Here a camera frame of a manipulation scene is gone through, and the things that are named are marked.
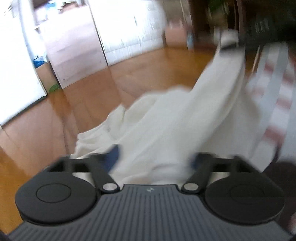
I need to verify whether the white fleece zip hoodie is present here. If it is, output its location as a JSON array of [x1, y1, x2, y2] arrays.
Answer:
[[70, 29, 278, 186]]

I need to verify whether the checkered grey pink rug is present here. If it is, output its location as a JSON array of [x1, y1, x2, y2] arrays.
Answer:
[[247, 43, 295, 171]]

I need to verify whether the cardboard box with green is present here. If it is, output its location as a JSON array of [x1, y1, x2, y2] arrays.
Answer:
[[33, 56, 60, 93]]

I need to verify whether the white door panel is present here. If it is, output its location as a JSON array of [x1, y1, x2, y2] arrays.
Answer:
[[1, 1, 47, 126]]

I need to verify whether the light wood wardrobe panel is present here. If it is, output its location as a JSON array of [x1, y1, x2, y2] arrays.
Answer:
[[47, 31, 107, 89]]

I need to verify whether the blue spray bottle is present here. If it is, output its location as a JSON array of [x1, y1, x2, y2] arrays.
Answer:
[[187, 30, 194, 51]]

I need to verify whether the pink small suitcase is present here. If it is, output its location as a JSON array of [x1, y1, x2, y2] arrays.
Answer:
[[165, 19, 188, 48]]

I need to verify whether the white drawer cabinet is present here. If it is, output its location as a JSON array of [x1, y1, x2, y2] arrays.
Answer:
[[88, 0, 167, 65]]

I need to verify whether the dark wooden desk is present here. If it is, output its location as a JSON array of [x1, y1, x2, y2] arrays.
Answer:
[[189, 1, 295, 51]]

